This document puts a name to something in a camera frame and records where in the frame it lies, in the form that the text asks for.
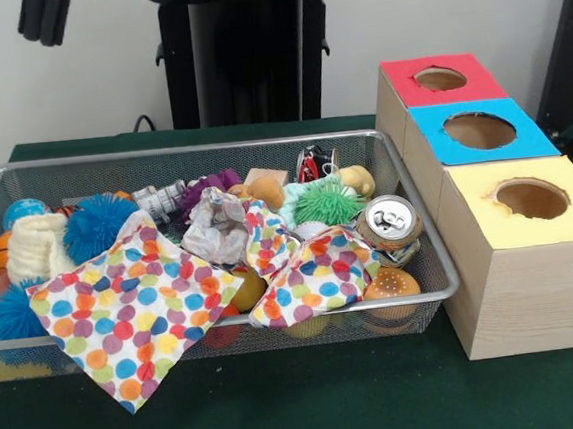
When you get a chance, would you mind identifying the cream knitted cloth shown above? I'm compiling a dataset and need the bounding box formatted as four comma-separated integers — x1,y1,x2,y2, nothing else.
4,211,78,288

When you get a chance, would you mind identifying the tan plush animal toy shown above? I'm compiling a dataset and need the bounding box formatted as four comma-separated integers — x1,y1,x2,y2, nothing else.
225,166,292,215

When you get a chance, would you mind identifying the shallow clear mesh bin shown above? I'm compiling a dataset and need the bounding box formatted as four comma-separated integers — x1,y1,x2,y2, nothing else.
0,122,466,383

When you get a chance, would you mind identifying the orange ball with cream dots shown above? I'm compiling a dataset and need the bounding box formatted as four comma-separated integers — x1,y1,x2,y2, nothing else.
360,265,425,331

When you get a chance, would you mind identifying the black cable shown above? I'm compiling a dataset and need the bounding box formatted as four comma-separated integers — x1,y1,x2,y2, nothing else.
132,110,172,135

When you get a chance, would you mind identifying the wooden box with three holes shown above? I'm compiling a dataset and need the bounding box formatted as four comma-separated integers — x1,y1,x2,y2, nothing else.
370,44,573,368

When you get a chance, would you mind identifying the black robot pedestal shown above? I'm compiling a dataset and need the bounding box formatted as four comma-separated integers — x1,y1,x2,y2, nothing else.
140,0,361,135

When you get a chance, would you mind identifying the crumpled whitish foil wrapper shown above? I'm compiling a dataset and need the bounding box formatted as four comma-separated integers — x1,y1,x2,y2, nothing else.
177,183,254,272

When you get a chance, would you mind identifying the green spiky rubber ball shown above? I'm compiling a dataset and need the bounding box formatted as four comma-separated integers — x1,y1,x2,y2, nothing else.
292,176,367,230

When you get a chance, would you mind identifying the crushed silver drink can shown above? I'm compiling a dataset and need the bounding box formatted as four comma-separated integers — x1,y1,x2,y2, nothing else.
355,193,427,272

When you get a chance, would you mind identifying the polka dot cloth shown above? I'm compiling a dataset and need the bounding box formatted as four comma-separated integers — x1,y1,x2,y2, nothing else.
21,201,256,423

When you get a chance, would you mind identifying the blue spiky rubber ball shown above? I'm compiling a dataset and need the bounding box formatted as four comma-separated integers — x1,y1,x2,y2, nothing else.
0,277,57,366
59,191,143,267

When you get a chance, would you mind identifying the colourful patterned cloth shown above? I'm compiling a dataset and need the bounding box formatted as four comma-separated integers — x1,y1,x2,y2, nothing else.
237,189,387,331

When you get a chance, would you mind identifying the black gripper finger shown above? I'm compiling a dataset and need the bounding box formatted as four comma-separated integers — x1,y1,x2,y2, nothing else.
15,0,51,43
39,0,77,48

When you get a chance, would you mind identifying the black panel stand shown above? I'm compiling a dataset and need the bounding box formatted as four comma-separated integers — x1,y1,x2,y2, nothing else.
527,0,573,143

